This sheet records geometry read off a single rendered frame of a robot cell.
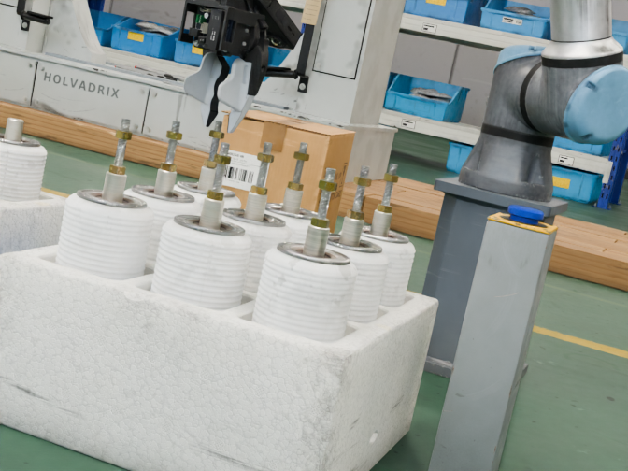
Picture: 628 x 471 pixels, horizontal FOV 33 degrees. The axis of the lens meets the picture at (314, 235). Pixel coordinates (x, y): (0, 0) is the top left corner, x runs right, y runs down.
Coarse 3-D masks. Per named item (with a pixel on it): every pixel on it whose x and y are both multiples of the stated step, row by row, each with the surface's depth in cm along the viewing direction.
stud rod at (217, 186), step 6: (222, 144) 110; (228, 144) 110; (222, 150) 110; (228, 150) 111; (216, 168) 111; (222, 168) 111; (216, 174) 111; (222, 174) 111; (216, 180) 111; (222, 180) 111; (216, 186) 111
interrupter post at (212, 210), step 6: (204, 198) 111; (204, 204) 111; (210, 204) 111; (216, 204) 111; (222, 204) 111; (204, 210) 111; (210, 210) 111; (216, 210) 111; (222, 210) 112; (204, 216) 111; (210, 216) 111; (216, 216) 111; (204, 222) 111; (210, 222) 111; (216, 222) 111; (216, 228) 111
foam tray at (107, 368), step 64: (0, 256) 112; (0, 320) 113; (64, 320) 110; (128, 320) 107; (192, 320) 105; (384, 320) 119; (0, 384) 113; (64, 384) 111; (128, 384) 108; (192, 384) 106; (256, 384) 103; (320, 384) 101; (384, 384) 118; (128, 448) 109; (192, 448) 106; (256, 448) 104; (320, 448) 102; (384, 448) 127
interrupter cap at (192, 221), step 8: (176, 216) 112; (184, 216) 114; (192, 216) 114; (200, 216) 115; (184, 224) 109; (192, 224) 109; (224, 224) 114; (232, 224) 115; (208, 232) 108; (216, 232) 109; (224, 232) 109; (232, 232) 110; (240, 232) 111
